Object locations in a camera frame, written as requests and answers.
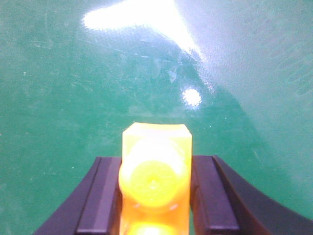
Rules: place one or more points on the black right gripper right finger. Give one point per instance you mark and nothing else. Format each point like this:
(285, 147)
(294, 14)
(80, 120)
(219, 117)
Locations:
(223, 203)

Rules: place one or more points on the yellow toy block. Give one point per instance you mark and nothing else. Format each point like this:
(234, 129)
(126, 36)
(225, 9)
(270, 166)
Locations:
(155, 179)

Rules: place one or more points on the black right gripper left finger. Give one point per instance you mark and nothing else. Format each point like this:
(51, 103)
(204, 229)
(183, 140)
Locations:
(93, 208)

